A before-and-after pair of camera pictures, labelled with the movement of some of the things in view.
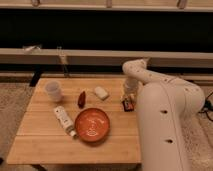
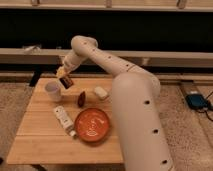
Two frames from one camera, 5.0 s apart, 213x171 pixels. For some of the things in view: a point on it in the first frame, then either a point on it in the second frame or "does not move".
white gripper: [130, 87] -> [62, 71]
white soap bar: [101, 93] does not move
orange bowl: [91, 125] does not move
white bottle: [65, 121] does not move
